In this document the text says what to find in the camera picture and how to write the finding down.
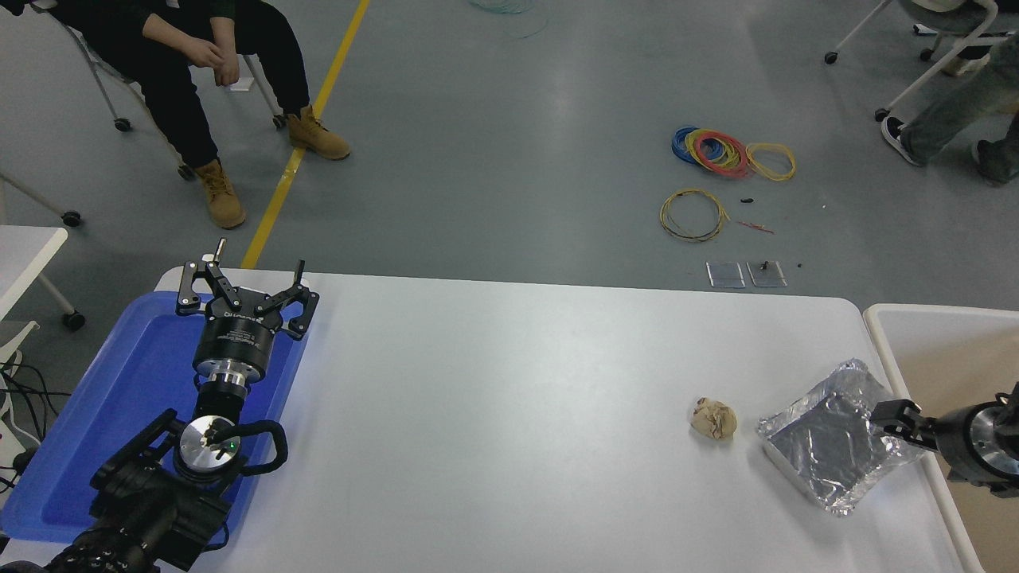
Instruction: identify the teal cable coil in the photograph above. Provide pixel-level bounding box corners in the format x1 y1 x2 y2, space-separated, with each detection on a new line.
468 0 550 39

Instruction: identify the grey wheeled chair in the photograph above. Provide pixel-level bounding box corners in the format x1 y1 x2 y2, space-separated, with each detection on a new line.
48 0 287 180

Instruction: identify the silver foil tray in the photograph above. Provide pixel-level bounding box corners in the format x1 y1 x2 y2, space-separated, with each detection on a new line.
755 358 929 516

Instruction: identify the yellow and black cable coil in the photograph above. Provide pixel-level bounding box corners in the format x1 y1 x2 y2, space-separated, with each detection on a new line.
659 188 729 242

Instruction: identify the seated person's right hand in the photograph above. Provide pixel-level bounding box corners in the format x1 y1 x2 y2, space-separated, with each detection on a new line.
186 37 226 70

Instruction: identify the white-legged wheeled chair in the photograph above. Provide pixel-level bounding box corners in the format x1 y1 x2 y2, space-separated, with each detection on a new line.
824 0 1019 123

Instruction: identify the large pale bin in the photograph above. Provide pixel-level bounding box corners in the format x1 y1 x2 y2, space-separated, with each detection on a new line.
864 302 1019 573

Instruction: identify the blue plastic tray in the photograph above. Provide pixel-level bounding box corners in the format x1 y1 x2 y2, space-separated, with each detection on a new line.
0 290 311 544

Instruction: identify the black floor cable bundle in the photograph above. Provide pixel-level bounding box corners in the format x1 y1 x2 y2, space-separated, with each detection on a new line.
0 350 74 490

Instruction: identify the blue cable coil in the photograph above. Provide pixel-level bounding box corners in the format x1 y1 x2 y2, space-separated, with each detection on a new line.
671 126 721 166

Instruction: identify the grey caster leg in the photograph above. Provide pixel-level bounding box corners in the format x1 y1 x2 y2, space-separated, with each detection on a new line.
0 171 82 228

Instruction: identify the seated person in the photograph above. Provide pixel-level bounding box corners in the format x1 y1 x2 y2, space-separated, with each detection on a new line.
32 0 352 230

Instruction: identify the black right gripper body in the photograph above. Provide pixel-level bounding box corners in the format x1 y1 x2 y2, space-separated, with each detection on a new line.
934 403 990 484

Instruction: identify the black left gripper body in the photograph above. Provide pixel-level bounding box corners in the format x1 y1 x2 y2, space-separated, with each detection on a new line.
193 296 284 376

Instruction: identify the crumpled tan paper ball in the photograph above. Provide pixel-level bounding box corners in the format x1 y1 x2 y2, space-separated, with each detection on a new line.
689 397 738 441

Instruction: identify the standing person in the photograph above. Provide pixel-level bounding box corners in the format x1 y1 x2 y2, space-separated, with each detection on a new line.
880 32 1019 186

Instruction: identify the white side table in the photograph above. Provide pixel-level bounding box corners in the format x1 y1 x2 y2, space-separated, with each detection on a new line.
0 225 86 332

